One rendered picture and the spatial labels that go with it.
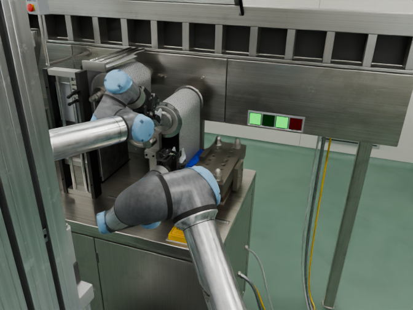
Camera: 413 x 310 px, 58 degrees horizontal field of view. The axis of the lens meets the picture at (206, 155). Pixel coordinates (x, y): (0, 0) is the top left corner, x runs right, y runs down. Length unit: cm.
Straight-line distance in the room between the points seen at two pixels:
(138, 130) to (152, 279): 72
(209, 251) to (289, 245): 197
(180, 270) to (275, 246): 144
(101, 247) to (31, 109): 118
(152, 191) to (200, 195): 12
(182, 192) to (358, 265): 208
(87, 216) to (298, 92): 100
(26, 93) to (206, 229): 58
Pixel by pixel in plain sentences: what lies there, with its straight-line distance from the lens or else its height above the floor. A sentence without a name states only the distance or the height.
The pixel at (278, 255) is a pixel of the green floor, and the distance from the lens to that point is 274.
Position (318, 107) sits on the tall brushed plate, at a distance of 165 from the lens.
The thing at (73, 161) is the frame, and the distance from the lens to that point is 163.
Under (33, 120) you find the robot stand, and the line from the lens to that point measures 45.
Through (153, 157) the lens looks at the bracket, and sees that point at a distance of 147.
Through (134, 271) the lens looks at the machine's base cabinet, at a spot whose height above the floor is 69.
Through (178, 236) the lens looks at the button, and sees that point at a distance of 136.
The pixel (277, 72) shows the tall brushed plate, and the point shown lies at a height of 140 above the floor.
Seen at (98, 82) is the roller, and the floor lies 137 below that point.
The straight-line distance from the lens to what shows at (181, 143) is 150.
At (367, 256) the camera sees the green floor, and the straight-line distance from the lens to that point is 293.
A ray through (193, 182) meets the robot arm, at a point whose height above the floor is 131.
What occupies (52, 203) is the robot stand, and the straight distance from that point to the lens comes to 50.
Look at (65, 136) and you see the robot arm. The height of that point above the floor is 142.
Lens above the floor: 177
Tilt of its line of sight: 26 degrees down
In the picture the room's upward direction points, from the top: 1 degrees clockwise
